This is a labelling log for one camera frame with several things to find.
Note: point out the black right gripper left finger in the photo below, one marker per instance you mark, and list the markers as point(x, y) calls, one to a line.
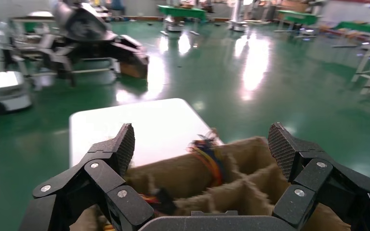
point(108, 172)

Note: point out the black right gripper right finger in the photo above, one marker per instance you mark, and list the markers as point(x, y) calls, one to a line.
point(306, 172)

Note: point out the small white robot base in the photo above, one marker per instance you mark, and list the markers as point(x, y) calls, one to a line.
point(173, 25)

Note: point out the silver wheeled robot base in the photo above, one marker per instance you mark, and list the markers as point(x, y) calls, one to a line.
point(3, 86)

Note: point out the brown cardboard divider box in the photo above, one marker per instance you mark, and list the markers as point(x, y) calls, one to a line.
point(252, 178)

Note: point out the small brown cardboard box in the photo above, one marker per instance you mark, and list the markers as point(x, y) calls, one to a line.
point(134, 70)

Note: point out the dark grey robot machine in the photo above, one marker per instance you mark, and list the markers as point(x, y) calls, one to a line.
point(86, 28)

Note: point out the green work table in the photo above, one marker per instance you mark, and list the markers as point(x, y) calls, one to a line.
point(296, 17)
point(185, 12)
point(363, 28)

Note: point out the white pillar robot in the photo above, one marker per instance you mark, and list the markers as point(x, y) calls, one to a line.
point(237, 16)

